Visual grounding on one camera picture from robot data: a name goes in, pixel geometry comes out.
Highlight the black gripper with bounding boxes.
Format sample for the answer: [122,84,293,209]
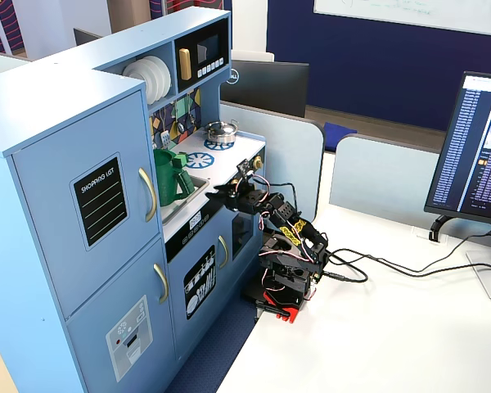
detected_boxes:
[205,182,272,216]

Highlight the steel pot lid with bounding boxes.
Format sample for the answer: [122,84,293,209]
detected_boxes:
[205,120,236,136]

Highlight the metal toy sink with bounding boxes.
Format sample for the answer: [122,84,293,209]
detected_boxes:
[160,174,210,225]

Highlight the steel pot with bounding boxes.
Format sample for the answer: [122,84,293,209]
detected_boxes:
[205,127,237,145]

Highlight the green plastic pitcher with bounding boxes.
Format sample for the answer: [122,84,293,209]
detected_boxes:
[152,147,196,208]

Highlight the grey desk divider panel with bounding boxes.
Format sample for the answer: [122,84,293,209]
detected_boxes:
[328,135,449,239]
[218,101,326,224]

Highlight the black Dell monitor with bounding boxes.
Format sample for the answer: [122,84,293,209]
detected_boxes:
[220,59,311,119]

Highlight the blue seat cushion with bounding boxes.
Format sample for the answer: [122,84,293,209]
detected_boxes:
[322,120,358,152]

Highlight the red table clamp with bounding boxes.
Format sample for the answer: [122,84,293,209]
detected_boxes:
[261,287,303,325]

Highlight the white stacked plates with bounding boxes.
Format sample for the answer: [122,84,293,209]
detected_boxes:
[145,55,173,103]

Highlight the blue toy kitchen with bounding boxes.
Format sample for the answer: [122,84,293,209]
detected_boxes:
[0,7,268,393]

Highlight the dark monitor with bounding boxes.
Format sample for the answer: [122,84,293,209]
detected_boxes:
[73,27,104,47]

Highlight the whiteboard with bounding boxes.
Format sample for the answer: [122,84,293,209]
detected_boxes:
[313,0,491,39]

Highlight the lit computer monitor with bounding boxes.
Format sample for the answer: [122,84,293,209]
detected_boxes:
[423,70,491,229]

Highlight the silver monitor stand base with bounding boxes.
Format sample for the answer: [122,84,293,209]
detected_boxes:
[466,249,491,304]

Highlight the gold dishwasher handle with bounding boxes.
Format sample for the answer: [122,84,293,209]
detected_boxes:
[217,234,230,269]

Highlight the thin black camera cable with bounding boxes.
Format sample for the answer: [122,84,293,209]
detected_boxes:
[248,173,303,219]

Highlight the long gold fridge handle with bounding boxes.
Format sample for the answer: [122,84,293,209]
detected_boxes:
[137,166,158,224]

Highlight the short gold fridge handle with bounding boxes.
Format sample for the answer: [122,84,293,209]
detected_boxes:
[152,262,170,305]

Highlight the yellow microwave handle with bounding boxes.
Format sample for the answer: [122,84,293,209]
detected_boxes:
[178,47,192,82]

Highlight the toy microwave with yellow handle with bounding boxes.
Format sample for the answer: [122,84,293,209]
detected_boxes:
[174,19,230,93]

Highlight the black power cable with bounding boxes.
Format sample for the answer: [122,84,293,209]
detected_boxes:
[329,247,491,284]

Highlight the black cable holder ring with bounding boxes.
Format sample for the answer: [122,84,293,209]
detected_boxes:
[428,212,456,244]

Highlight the black cable with USB plug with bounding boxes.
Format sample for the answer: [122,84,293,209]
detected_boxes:
[327,228,491,284]

